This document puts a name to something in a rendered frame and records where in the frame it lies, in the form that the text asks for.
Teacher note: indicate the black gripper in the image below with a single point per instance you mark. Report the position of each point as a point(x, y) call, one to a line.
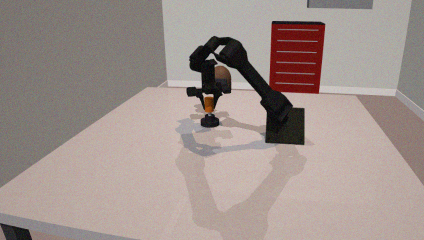
point(192, 91)

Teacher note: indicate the dark grey round pedestal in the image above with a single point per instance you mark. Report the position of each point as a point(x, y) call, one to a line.
point(209, 121)

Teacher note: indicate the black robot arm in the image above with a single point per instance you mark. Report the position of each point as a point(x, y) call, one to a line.
point(234, 55)

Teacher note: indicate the orange knob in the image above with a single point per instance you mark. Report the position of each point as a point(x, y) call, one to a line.
point(209, 104)

